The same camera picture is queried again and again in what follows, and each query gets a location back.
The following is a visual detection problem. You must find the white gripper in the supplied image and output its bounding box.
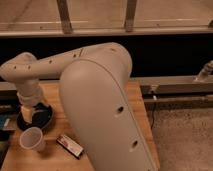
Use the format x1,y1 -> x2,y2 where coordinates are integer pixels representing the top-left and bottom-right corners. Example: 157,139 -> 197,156
17,90 -> 44,123

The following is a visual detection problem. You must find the red white flat box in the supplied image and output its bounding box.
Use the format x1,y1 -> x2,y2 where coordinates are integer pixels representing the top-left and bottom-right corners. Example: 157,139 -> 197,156
56,134 -> 84,159

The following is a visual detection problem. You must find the black ceramic bowl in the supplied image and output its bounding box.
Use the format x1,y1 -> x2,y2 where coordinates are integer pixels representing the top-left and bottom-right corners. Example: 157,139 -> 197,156
17,103 -> 53,130

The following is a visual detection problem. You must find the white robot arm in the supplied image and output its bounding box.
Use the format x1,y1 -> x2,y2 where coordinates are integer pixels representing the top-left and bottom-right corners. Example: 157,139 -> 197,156
0,42 -> 157,171

